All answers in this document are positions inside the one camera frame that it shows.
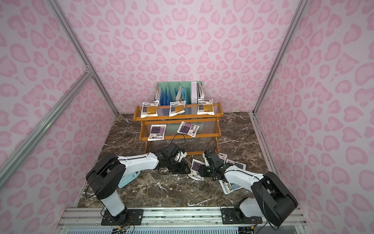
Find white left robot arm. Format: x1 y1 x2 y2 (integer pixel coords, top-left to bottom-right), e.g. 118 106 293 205
86 143 188 223

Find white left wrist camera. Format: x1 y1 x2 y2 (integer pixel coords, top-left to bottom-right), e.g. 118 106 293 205
175 150 187 162

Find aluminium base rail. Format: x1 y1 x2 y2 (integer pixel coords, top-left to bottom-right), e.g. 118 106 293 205
54 207 310 234

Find purple coffee bag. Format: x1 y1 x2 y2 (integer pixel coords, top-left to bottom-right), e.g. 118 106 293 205
148 124 167 141
177 121 200 137
188 159 205 181

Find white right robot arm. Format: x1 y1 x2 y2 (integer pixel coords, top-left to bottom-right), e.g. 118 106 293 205
202 150 298 227

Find yellow coffee bag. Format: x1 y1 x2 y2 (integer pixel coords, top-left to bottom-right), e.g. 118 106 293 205
197 99 215 115
141 100 159 118
169 101 186 117

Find orange wooden three-tier shelf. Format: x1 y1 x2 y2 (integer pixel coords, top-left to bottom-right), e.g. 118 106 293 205
133 102 224 155

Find green file organizer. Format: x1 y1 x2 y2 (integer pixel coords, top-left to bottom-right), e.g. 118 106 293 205
152 81 205 106

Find light blue calculator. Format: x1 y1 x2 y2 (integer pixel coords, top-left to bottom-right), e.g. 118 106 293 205
118 172 140 189

